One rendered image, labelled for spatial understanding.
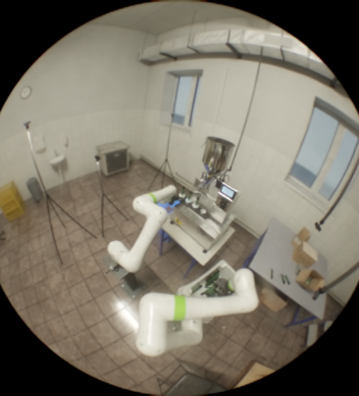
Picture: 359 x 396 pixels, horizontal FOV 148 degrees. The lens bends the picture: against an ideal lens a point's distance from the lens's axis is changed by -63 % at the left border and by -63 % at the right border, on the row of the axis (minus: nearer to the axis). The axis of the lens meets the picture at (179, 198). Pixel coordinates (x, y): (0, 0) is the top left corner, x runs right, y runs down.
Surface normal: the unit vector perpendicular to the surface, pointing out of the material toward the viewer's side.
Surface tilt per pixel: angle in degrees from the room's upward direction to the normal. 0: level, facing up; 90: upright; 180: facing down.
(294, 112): 90
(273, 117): 90
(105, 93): 90
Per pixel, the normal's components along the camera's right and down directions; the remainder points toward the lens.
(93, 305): 0.15, -0.77
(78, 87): 0.69, 0.53
